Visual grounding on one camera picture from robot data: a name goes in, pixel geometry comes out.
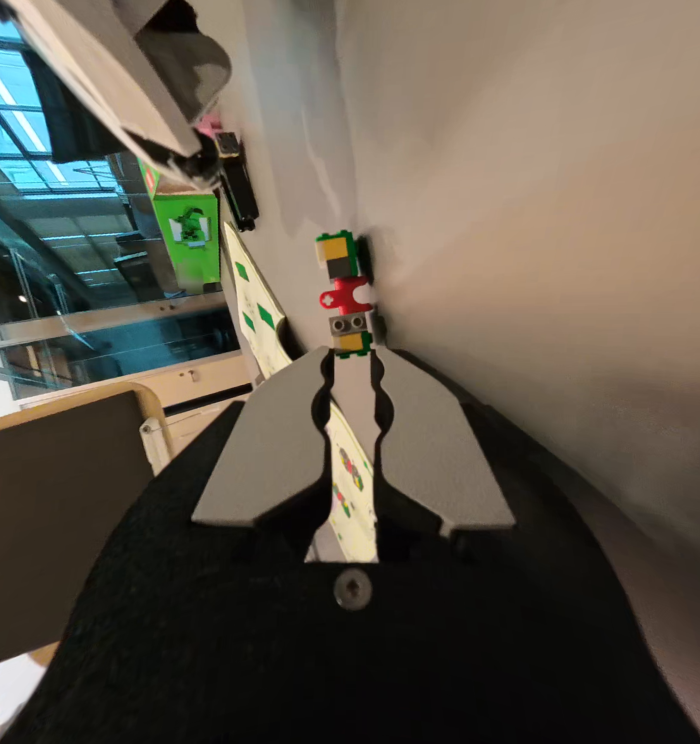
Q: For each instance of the green toy brick box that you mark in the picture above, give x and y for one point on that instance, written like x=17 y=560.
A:
x=190 y=256

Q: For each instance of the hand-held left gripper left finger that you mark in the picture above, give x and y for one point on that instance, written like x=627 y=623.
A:
x=257 y=453

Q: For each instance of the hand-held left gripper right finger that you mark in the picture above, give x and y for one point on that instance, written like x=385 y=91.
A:
x=437 y=453

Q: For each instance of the white cabinet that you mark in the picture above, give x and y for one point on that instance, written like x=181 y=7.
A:
x=210 y=383

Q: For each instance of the black panel on white stand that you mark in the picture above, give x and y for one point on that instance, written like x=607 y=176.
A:
x=53 y=511

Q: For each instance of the pink toy brick figure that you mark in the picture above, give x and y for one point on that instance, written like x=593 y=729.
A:
x=210 y=123

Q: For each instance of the green red toy brick assembly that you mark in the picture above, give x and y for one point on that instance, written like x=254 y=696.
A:
x=344 y=296

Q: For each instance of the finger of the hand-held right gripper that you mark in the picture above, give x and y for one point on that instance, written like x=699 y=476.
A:
x=106 y=87
x=181 y=64

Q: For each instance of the black toy brick assembly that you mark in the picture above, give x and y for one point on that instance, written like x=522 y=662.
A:
x=239 y=180

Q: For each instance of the toy brick instruction booklet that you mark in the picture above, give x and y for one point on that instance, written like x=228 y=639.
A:
x=257 y=302

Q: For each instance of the grey desk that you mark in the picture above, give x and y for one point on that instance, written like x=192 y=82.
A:
x=530 y=232

